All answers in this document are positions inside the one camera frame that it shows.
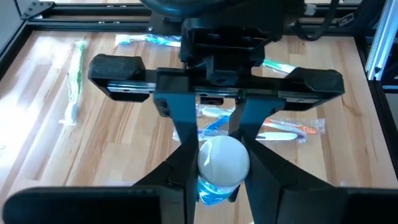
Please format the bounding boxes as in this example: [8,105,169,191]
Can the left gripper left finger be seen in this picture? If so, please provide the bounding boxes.
[2,138,200,224]

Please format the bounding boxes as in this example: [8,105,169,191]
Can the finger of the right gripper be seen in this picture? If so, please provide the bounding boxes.
[154,68,200,146]
[228,93,286,141]

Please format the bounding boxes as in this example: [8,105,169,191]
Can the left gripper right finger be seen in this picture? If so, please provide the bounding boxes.
[241,133,398,224]

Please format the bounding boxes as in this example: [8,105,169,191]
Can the blue toothbrush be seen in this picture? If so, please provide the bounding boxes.
[114,32,183,48]
[201,114,231,138]

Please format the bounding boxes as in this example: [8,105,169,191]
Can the green toothbrush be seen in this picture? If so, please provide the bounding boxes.
[58,39,88,127]
[262,58,297,75]

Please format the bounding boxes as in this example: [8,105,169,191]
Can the orange toothbrush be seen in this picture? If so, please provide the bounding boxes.
[197,104,326,135]

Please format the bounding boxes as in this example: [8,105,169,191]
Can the blue mouthwash bottle white cap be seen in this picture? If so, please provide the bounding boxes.
[197,134,251,206]

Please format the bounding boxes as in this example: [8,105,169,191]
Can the silver aluminium extrusion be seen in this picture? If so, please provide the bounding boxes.
[364,0,398,82]

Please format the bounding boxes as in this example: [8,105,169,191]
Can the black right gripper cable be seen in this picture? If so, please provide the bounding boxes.
[292,0,341,42]

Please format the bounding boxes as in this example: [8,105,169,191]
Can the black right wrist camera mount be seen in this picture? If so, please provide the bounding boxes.
[179,17,276,87]

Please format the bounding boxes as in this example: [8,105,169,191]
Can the black aluminium table frame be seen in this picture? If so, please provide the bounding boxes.
[0,0,398,180]

